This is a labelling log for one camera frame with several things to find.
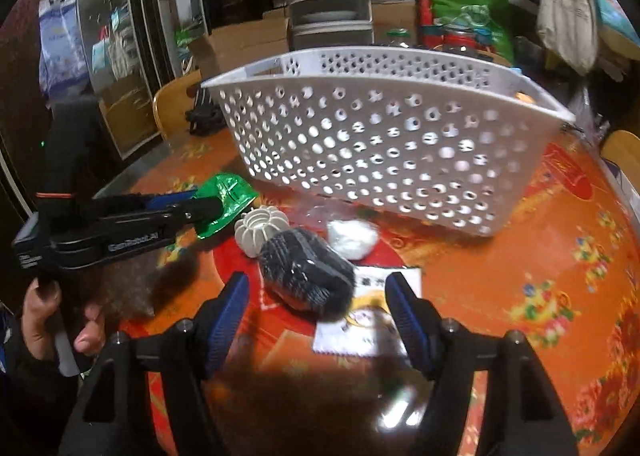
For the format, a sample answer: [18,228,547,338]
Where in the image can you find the blue white plastic bag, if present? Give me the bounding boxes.
[38,0,92,98]

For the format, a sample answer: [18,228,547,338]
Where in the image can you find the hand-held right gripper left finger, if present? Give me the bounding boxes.
[59,272,250,456]

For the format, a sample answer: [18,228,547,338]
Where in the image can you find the white printed sachet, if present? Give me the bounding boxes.
[312,266,423,358]

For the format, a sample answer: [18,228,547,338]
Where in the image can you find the clear plastic wrapper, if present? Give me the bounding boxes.
[298,203,351,227]

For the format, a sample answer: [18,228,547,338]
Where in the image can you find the wooden chair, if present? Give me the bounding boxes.
[152,71,205,143]
[599,130,640,197]

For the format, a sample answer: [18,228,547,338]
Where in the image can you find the cardboard box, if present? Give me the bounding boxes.
[189,16,292,78]

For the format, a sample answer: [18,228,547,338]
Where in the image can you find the green foil packet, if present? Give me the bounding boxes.
[192,172,260,240]

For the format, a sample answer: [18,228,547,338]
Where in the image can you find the white ribbed ball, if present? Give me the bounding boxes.
[234,205,291,259]

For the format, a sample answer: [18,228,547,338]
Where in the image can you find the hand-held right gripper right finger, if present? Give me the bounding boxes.
[384,272,581,456]

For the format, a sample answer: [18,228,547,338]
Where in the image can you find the green plastic bag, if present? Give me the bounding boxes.
[429,0,516,63]

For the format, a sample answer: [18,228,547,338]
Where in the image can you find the white cotton wad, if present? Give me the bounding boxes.
[326,219,380,260]

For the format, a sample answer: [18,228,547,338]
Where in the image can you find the black sandal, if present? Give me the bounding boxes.
[185,88,227,138]

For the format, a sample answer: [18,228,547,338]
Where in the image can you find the white perforated plastic basket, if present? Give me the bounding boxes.
[200,47,577,238]

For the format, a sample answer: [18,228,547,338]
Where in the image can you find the mirror wardrobe door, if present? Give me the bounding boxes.
[75,0,211,161]

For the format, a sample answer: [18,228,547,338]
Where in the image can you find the black knit cloth bundle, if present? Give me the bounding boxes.
[258,228,357,314]

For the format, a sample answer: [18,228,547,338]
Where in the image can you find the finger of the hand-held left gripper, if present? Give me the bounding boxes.
[141,189,199,211]
[140,198,224,237]

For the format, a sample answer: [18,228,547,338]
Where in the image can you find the beige tote bag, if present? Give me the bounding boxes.
[536,0,600,77]

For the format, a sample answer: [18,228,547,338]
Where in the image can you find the person's left hand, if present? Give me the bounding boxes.
[21,280,107,362]

